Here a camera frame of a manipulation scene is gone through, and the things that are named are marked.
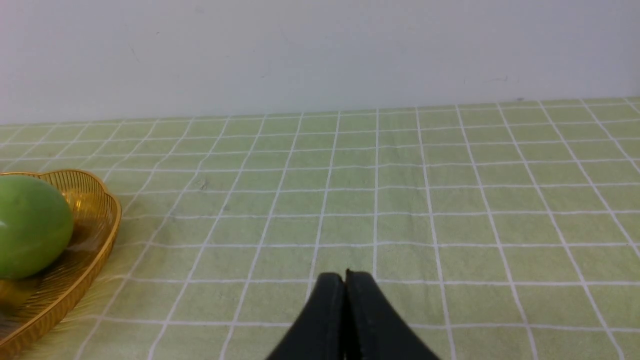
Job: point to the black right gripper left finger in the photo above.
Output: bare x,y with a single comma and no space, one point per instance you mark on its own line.
316,332

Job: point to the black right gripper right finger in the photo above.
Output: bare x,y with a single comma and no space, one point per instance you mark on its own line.
375,330

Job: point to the green checkered tablecloth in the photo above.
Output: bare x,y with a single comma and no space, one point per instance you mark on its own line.
502,231

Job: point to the green apple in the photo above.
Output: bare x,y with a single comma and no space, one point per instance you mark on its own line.
36,225

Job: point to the gold wire fruit basket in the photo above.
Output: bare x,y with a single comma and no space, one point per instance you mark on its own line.
34,306

